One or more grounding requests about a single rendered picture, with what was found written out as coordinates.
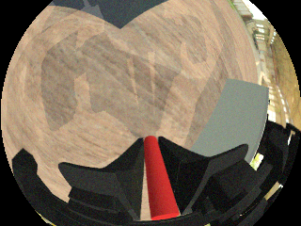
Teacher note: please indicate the red peg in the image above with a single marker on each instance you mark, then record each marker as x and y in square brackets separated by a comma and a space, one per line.
[162, 202]

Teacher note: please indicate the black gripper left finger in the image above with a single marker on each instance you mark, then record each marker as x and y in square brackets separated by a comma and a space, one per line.
[122, 178]

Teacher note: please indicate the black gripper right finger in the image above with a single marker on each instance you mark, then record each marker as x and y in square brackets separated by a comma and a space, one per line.
[188, 172]

